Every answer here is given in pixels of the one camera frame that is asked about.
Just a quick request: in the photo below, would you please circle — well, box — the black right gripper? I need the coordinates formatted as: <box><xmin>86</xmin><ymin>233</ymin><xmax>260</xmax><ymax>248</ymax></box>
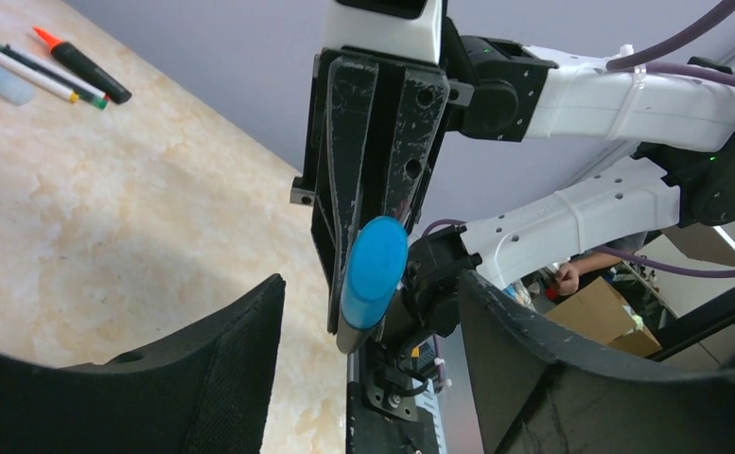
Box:
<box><xmin>290</xmin><ymin>17</ymin><xmax>474</xmax><ymax>334</ymax></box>

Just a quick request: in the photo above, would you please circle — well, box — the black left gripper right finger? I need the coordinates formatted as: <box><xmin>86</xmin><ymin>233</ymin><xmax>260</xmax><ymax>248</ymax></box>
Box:
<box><xmin>458</xmin><ymin>271</ymin><xmax>735</xmax><ymax>453</ymax></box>

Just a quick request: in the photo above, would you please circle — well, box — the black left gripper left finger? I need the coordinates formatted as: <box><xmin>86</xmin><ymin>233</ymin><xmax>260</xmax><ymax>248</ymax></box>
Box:
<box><xmin>0</xmin><ymin>274</ymin><xmax>286</xmax><ymax>453</ymax></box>

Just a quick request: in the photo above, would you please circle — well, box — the black highlighter blue cap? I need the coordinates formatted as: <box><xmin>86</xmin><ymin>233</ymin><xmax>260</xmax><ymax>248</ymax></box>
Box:
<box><xmin>336</xmin><ymin>216</ymin><xmax>409</xmax><ymax>355</ymax></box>

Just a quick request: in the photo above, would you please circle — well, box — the green ink clear pen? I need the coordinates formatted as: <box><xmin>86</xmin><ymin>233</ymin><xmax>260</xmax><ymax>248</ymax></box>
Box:
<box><xmin>0</xmin><ymin>44</ymin><xmax>109</xmax><ymax>111</ymax></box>

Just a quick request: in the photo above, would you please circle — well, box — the black highlighter orange cap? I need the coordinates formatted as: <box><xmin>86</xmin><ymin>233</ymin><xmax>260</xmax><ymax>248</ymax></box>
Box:
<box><xmin>32</xmin><ymin>26</ymin><xmax>132</xmax><ymax>105</ymax></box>

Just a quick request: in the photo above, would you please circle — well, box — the white marker yellow end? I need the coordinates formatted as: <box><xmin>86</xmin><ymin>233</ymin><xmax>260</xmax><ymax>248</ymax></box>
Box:
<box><xmin>0</xmin><ymin>52</ymin><xmax>79</xmax><ymax>103</ymax></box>

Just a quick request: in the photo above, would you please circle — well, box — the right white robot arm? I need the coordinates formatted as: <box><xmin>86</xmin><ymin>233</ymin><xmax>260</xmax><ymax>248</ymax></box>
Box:
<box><xmin>290</xmin><ymin>1</ymin><xmax>735</xmax><ymax>453</ymax></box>

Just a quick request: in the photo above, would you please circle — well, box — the person hand in background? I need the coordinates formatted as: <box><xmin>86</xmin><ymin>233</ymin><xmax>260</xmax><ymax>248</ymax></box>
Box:
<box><xmin>552</xmin><ymin>262</ymin><xmax>581</xmax><ymax>296</ymax></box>

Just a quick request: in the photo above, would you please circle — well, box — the cardboard box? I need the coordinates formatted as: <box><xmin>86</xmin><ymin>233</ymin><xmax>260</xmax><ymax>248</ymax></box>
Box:
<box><xmin>545</xmin><ymin>278</ymin><xmax>661</xmax><ymax>358</ymax></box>

